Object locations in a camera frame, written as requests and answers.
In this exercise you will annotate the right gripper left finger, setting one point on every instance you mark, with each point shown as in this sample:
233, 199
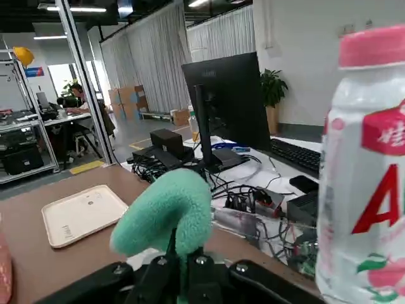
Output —
152, 285

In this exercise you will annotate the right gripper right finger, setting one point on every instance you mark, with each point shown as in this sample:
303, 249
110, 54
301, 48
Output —
215, 285

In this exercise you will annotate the green fleece cloth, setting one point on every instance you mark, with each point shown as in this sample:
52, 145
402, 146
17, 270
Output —
164, 206

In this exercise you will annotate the pink plastic basket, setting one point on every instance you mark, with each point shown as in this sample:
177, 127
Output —
4, 263

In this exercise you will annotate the clear drink bottle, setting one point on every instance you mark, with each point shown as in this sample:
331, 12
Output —
194, 123

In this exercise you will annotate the pink-capped white milk bottle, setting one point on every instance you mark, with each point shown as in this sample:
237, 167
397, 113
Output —
357, 158

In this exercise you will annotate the beige rabbit print tray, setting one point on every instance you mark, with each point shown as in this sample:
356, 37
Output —
85, 215

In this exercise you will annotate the green circuit board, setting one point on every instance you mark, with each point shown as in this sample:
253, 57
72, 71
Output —
307, 253

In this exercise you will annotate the grey usb hub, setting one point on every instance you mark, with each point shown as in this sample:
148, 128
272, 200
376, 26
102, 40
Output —
272, 199

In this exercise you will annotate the black finned power supply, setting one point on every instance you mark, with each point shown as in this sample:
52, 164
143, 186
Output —
302, 209

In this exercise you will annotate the flat black dock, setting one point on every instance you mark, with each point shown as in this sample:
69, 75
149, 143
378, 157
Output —
158, 158

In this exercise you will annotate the black phone with white edge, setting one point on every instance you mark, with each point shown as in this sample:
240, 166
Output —
303, 183

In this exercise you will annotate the black box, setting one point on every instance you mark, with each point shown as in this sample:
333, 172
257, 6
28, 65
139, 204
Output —
166, 141

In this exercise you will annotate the black keyboard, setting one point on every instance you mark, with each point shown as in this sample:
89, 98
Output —
294, 155

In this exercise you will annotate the small cardboard box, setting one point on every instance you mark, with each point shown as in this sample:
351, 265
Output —
181, 117

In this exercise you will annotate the metal rack with black cases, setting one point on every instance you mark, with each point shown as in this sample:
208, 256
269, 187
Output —
22, 158

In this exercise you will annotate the large cardboard box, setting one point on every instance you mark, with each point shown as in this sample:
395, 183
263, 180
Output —
126, 101

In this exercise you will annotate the black computer monitor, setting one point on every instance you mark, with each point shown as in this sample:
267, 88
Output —
228, 95

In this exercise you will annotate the potted green plant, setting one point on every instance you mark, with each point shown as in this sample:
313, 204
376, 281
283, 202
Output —
273, 95

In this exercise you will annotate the person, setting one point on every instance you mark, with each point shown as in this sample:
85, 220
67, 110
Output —
79, 98

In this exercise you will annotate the leafy green plant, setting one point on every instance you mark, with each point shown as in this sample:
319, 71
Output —
68, 87

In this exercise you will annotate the yellow hard hat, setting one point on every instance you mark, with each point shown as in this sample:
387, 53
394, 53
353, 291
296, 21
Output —
23, 56

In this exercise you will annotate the aluminium frame post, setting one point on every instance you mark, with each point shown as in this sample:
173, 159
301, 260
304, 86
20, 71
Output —
85, 79

